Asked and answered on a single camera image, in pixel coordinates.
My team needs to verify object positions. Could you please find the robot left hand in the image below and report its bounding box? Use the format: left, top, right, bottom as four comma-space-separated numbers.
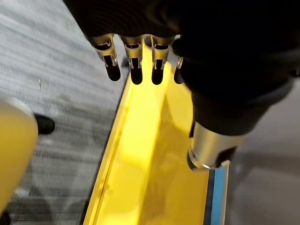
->
63, 0, 300, 172

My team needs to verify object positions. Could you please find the robot dark left foot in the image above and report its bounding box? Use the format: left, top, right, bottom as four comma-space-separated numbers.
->
34, 113, 56, 135

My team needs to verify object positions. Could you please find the robot silver left leg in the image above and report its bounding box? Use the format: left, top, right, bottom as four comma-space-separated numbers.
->
0, 98, 39, 211

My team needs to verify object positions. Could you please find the dark metal rack frame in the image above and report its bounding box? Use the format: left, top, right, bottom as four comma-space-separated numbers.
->
205, 160, 232, 225

